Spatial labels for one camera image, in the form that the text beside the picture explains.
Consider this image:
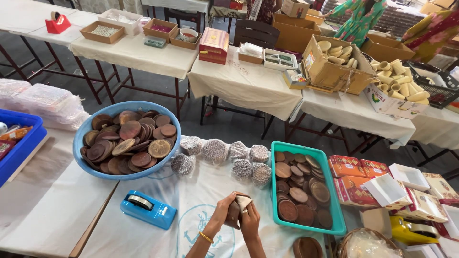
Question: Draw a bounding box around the cream tablecloth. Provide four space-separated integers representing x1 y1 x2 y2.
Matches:
289 87 417 150
410 105 459 150
187 46 304 122
69 33 199 80

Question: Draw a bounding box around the person's right hand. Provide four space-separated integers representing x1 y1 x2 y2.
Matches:
238 201 261 241

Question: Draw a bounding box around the brown clay bowl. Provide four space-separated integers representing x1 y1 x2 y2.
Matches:
293 236 324 258

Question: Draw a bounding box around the yellow tape dispenser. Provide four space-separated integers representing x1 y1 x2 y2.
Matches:
390 215 440 246

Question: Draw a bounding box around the white open box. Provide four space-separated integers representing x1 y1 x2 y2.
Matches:
363 173 413 210
389 163 431 192

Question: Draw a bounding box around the clear plastic bag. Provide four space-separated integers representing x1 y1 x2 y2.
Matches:
346 230 403 258

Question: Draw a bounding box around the large open cardboard box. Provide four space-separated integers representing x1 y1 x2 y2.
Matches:
271 13 322 54

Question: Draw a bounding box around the white folding table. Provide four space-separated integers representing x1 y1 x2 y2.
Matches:
0 0 100 48

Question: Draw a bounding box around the clear plastic lidded box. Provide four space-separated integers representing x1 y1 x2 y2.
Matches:
144 35 167 49

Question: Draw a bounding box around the cardboard box of cream bowls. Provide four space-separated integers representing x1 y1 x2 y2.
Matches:
302 34 378 96

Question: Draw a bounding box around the blue round plastic basin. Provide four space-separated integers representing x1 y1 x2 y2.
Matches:
72 101 182 181

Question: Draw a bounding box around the white cloth with blue print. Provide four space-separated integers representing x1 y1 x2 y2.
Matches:
78 135 328 258

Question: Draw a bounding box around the pile of brown clay plates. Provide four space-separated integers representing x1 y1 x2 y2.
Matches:
274 151 333 229

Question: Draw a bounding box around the open empty cardboard box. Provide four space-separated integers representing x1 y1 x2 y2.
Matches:
360 34 417 62

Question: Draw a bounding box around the person's left hand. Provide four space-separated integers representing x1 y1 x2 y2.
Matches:
209 192 237 234

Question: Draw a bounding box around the cream wrapping paper piece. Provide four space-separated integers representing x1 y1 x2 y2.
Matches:
235 195 254 214

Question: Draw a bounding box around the cardboard tray with cup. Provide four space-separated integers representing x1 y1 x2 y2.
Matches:
169 27 202 50

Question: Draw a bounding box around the white carton of cream cups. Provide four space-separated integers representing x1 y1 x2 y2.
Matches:
363 59 430 120

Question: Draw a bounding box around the small yellow box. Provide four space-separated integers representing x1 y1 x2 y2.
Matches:
281 68 309 90

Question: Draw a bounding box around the stack of white boxes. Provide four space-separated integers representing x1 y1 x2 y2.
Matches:
405 204 459 258

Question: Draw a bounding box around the small cardboard box with packets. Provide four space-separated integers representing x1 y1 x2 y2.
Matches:
238 42 265 65

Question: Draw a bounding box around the stack of clear plastic containers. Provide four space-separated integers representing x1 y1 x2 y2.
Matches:
0 78 90 132

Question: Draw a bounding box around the dark brown chair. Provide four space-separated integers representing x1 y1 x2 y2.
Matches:
233 19 281 50

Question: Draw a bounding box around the teal plastic tray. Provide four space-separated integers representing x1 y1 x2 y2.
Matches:
271 141 347 236

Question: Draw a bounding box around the red tape dispenser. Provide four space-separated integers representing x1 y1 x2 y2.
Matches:
45 11 72 35

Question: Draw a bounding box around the small beige box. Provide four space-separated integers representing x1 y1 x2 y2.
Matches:
359 207 393 239

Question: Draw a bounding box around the cardboard tray with magenta powder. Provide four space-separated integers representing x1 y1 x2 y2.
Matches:
142 18 178 44

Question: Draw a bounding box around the wicker basket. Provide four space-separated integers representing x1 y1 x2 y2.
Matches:
336 227 406 258

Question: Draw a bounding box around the cardboard tray with beads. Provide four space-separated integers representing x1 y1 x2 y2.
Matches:
79 20 126 45

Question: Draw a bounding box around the orange snack packet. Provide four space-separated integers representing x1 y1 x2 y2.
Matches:
0 125 33 142

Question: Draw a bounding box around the white divided tray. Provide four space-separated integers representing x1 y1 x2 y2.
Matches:
263 48 299 71

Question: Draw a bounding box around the white patterned cup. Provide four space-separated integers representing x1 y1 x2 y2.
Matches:
179 28 199 43

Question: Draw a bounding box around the blue tape dispenser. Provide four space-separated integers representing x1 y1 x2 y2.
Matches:
120 189 178 230

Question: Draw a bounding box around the white table with wooden edge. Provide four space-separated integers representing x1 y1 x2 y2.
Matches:
0 128 120 258

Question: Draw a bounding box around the orange printed gift box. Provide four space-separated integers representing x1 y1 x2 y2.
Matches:
360 159 392 179
334 176 381 208
328 155 366 178

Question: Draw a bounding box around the group of bubble-wrapped bundles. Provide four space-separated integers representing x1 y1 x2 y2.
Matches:
170 136 272 188

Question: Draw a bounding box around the heap of brown discs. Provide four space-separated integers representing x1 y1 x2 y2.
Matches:
80 110 178 175

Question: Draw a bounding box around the cream floral gift box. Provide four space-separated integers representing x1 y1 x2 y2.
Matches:
422 172 459 205
394 188 449 223

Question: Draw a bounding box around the red decorative box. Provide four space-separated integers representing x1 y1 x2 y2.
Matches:
198 27 230 65

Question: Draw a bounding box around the black plastic basket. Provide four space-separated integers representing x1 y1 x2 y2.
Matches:
403 60 459 110

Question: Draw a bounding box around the blue plastic crate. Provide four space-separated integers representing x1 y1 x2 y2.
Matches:
0 109 48 188

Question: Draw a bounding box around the white cardboard tray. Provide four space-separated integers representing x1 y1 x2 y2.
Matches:
97 8 143 36

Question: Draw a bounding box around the small closed cardboard box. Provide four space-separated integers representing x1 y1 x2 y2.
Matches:
280 0 311 19

